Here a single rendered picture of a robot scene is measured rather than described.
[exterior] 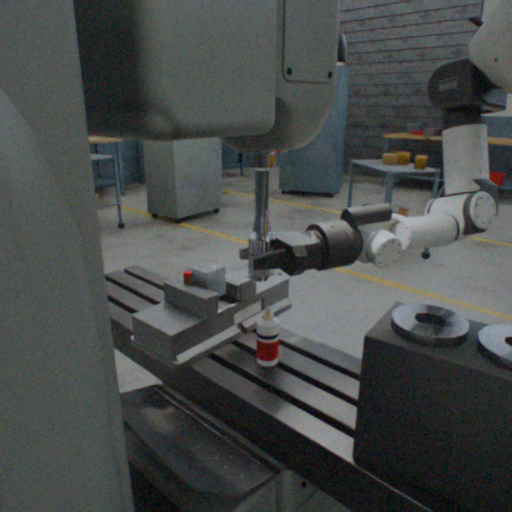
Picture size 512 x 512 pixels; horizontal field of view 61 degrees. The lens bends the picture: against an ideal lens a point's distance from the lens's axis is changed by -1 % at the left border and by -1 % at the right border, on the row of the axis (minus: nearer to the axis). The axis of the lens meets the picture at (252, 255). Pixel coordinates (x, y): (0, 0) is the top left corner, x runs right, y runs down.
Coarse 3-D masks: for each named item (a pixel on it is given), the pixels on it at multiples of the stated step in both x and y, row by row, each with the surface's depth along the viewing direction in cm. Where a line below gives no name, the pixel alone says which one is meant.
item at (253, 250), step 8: (248, 248) 74; (256, 248) 73; (264, 248) 73; (272, 248) 73; (248, 256) 75; (248, 264) 75; (248, 272) 76; (256, 272) 74; (264, 272) 74; (272, 272) 75
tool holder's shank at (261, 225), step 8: (256, 176) 70; (264, 176) 70; (256, 184) 71; (264, 184) 70; (256, 192) 71; (264, 192) 71; (256, 200) 71; (264, 200) 71; (256, 208) 72; (264, 208) 71; (256, 216) 72; (264, 216) 72; (256, 224) 72; (264, 224) 72; (256, 232) 73; (264, 232) 72
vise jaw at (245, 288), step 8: (232, 280) 88; (240, 280) 88; (248, 280) 88; (232, 288) 87; (240, 288) 87; (248, 288) 89; (256, 288) 91; (232, 296) 88; (240, 296) 88; (248, 296) 90
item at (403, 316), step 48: (384, 336) 52; (432, 336) 49; (480, 336) 49; (384, 384) 52; (432, 384) 49; (480, 384) 45; (384, 432) 54; (432, 432) 50; (480, 432) 47; (432, 480) 52; (480, 480) 48
